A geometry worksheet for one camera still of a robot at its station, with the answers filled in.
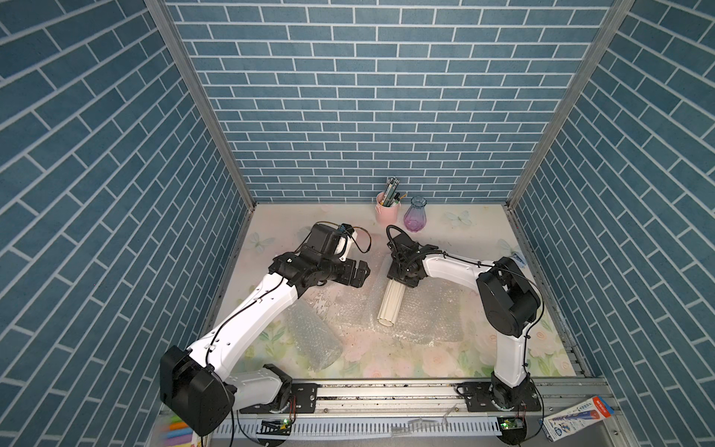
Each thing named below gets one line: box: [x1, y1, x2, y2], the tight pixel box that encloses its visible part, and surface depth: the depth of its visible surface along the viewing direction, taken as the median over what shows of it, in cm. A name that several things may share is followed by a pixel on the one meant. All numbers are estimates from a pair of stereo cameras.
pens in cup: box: [378, 176, 409, 208], surface depth 110 cm
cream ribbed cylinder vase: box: [377, 279, 406, 327], surface depth 88 cm
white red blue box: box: [539, 395, 615, 443], surface depth 72 cm
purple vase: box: [403, 195, 428, 233], surface depth 107 cm
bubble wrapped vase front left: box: [284, 298, 344, 372], surface depth 80 cm
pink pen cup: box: [375, 191, 402, 227], surface depth 110 cm
